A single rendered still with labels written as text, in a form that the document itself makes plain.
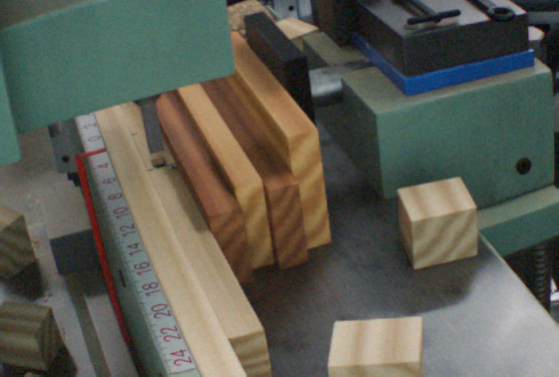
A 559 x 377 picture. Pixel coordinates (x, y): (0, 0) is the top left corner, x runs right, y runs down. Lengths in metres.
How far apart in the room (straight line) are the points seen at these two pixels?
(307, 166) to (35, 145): 2.34
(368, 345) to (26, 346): 0.32
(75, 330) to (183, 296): 0.26
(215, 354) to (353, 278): 0.15
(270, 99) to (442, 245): 0.14
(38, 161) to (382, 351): 2.40
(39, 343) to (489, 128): 0.34
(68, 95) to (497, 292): 0.27
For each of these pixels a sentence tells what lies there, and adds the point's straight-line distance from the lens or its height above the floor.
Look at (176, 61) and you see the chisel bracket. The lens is 0.63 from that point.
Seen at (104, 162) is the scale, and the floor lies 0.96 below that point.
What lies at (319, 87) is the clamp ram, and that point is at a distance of 0.72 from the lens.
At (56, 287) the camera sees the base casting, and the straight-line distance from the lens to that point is 0.85.
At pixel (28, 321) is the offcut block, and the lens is 0.76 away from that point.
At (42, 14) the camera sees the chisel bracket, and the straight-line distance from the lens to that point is 0.61.
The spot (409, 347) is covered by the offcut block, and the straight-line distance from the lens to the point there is 0.50.
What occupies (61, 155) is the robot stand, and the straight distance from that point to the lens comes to 1.25.
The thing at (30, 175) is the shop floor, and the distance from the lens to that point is 2.80.
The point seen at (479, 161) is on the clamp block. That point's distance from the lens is 0.72.
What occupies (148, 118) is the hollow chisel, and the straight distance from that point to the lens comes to 0.67.
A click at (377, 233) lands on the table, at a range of 0.67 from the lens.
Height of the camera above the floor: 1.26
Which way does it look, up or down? 29 degrees down
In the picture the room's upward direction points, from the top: 8 degrees counter-clockwise
